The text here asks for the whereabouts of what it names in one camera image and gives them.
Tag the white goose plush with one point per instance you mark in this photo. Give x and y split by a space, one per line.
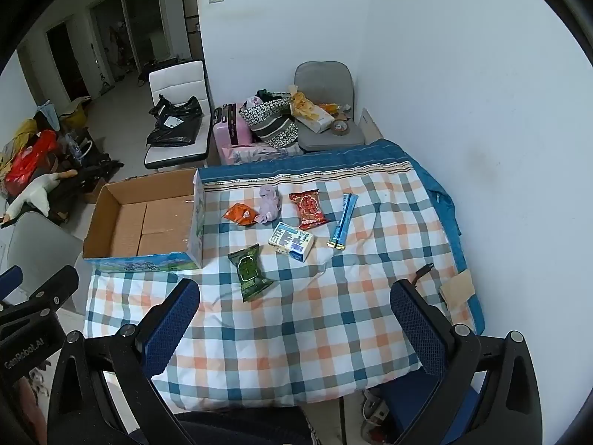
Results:
37 194

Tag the plaid blanket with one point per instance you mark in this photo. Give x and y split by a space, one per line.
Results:
301 333

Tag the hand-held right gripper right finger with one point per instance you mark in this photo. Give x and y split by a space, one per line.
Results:
417 329

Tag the long blue stick packet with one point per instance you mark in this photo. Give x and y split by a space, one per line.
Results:
343 222

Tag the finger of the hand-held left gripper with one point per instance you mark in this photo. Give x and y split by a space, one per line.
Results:
51 289
10 279

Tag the light blue cloth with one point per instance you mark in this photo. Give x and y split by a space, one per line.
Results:
46 112

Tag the brown tape roll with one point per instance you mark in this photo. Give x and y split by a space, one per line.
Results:
341 128

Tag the patterned tote bag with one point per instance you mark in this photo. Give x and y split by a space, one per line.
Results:
273 125

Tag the white leather chair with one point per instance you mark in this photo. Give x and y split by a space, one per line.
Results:
176 76

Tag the pink suitcase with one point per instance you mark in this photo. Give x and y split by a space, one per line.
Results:
224 134

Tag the red snack packet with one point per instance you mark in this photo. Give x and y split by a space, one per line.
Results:
308 208

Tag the small cardboard box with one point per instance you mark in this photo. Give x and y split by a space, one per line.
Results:
95 190

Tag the grey padded chair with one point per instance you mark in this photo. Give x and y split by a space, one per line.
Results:
324 79

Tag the flat cardboard sheet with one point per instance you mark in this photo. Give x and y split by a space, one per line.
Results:
370 125

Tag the white and blue tissue pack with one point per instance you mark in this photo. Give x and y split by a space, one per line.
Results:
292 241

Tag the sliding glass door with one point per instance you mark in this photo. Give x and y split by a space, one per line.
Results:
134 23

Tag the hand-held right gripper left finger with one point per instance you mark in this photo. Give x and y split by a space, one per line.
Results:
171 320

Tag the white power strip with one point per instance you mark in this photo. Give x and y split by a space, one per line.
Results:
375 410

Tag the black plastic bag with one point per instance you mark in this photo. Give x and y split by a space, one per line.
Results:
173 125

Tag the green snack packet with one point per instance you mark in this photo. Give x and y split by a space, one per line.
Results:
248 271

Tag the white and yellow bag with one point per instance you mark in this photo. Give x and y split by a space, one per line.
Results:
310 116

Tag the red plastic bag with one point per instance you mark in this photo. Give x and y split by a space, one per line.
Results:
28 162

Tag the yellow bin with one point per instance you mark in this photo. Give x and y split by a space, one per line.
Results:
76 113

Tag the brown cardboard piece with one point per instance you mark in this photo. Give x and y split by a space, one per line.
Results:
456 289

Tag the pink floral bag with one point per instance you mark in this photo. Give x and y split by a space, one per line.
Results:
250 153

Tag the orange snack packet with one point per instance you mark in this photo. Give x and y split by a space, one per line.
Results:
241 214

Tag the yellow cloth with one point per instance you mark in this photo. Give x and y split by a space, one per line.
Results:
21 132

